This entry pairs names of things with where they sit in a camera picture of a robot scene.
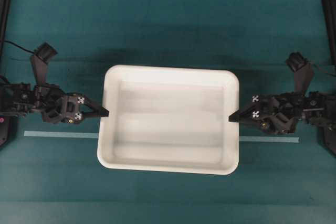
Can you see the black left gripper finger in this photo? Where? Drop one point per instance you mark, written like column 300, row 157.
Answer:
column 95, row 107
column 92, row 114

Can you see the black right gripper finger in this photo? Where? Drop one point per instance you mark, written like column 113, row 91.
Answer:
column 241, row 119
column 245, row 110

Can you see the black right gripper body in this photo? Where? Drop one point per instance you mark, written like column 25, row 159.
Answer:
column 278, row 114

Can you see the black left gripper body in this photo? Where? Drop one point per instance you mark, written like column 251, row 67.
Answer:
column 56, row 106

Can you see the white plastic case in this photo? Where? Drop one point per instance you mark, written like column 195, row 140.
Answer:
column 169, row 120

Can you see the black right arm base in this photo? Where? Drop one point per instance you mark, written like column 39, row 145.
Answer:
column 328, row 7

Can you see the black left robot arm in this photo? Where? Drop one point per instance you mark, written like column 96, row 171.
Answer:
column 17, row 100

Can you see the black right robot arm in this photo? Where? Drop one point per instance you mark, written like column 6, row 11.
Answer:
column 314, row 110

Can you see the light blue tape strip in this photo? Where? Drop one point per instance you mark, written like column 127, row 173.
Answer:
column 266, row 139

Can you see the teal table cloth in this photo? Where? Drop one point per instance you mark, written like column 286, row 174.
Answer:
column 60, row 180

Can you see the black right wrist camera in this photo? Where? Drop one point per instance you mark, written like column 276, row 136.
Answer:
column 302, row 72

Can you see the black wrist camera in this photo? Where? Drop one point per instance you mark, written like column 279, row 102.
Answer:
column 39, row 60
column 302, row 72

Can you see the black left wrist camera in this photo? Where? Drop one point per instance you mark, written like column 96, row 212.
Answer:
column 39, row 60

